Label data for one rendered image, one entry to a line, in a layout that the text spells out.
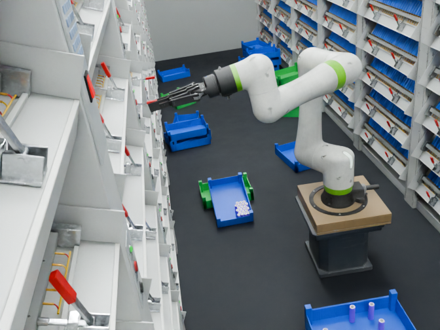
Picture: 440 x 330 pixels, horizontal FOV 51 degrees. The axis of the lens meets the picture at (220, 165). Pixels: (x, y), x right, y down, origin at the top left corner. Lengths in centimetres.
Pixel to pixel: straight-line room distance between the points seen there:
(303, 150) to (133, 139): 96
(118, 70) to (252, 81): 48
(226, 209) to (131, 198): 159
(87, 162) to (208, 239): 196
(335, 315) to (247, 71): 84
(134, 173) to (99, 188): 60
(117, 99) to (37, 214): 78
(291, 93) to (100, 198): 112
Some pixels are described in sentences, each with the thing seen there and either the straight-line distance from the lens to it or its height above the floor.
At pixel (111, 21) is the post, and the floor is 132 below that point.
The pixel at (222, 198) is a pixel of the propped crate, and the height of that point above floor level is 7.
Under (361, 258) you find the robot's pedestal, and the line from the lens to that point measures 225.
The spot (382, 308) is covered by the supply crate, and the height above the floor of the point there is 32.
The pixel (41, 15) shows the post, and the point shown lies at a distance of 53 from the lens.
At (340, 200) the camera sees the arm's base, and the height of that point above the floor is 37.
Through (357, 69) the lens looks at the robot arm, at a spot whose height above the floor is 94.
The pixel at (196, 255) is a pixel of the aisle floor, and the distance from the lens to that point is 242.
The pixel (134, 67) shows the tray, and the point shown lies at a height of 100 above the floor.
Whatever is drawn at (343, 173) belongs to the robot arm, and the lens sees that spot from 201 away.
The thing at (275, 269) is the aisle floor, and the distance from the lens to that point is 229.
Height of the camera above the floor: 154
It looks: 29 degrees down
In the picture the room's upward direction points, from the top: 8 degrees counter-clockwise
